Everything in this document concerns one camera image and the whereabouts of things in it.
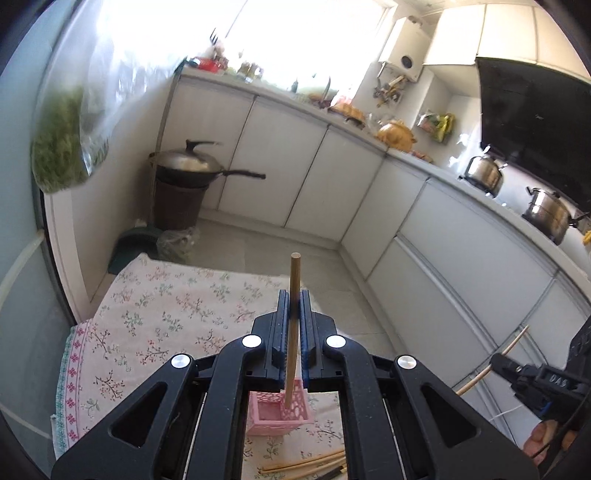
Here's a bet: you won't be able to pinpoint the floral tablecloth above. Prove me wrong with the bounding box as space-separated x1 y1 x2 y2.
52 254 345 479

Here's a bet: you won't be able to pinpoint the white kitchen cabinets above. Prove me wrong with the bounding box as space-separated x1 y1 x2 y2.
156 71 591 444

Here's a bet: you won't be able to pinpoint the black wok with lid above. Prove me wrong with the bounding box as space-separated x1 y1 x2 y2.
149 140 266 188

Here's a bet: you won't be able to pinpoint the clear plastic bag on floor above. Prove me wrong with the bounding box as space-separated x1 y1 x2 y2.
156 226 200 265

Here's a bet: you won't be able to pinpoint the dark green dustpan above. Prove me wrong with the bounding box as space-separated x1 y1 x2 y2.
107 226 162 275

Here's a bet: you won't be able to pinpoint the yellow clay pot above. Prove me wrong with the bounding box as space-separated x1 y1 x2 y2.
377 120 417 153

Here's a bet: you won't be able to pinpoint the plastic bag of greens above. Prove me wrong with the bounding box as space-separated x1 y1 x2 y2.
31 71 122 194

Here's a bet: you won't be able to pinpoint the bamboo chopstick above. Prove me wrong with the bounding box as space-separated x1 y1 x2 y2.
259 448 346 474
284 252 301 409
455 325 530 397
284 457 346 480

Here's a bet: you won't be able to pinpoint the steel stockpot with handle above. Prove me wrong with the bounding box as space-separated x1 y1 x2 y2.
522 187 590 245

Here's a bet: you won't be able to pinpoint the dark brown bin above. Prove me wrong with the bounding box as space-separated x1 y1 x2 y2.
152 180 207 231

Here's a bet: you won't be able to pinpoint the person's hand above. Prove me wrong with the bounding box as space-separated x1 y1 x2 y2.
523 420 578 467

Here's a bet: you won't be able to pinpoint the red basket on counter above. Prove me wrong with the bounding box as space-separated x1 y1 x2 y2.
188 57 224 74

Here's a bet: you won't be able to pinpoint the white water heater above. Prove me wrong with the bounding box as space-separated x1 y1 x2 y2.
379 17 431 83

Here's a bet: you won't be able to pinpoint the pink perforated utensil basket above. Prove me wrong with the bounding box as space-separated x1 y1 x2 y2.
246 379 315 436

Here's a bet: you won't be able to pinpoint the green yellow packages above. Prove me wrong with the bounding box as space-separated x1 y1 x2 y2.
417 112 456 143

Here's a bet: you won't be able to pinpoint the black chopstick gold band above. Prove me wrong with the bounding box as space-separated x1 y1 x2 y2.
315 465 348 480

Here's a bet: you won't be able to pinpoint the black range hood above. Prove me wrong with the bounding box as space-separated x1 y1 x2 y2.
476 57 590 211

